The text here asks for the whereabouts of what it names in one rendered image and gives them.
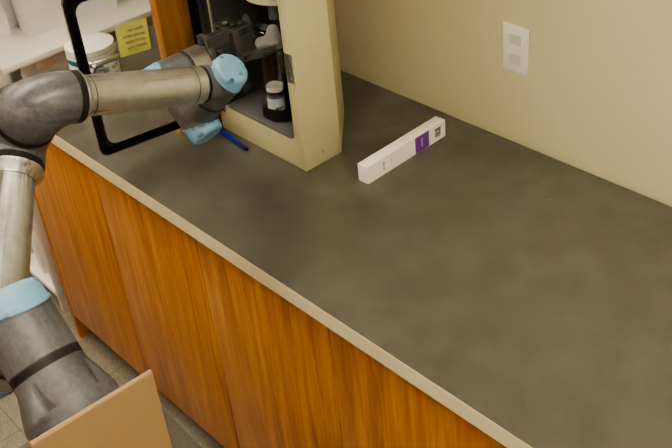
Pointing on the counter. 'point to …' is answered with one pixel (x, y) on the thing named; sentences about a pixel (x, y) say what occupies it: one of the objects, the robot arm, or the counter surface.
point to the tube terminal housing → (307, 116)
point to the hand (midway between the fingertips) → (276, 34)
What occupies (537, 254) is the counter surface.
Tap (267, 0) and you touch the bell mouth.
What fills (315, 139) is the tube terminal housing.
